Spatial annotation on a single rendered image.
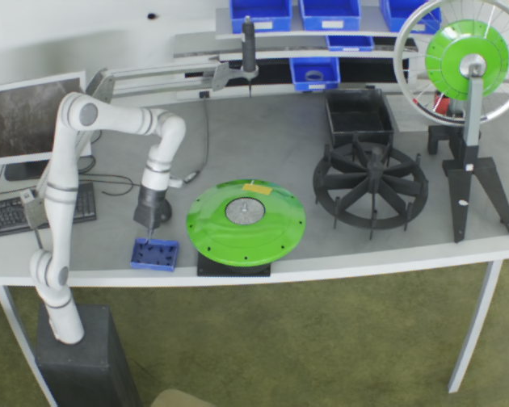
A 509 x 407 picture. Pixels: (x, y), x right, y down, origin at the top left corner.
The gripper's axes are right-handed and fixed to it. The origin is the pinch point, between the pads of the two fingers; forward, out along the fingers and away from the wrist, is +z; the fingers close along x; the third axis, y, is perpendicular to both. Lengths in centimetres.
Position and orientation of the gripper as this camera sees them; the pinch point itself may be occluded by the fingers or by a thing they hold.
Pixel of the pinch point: (147, 242)
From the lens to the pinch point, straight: 233.7
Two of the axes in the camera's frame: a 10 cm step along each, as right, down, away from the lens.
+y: -5.3, 1.6, -8.3
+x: 8.1, 3.8, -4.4
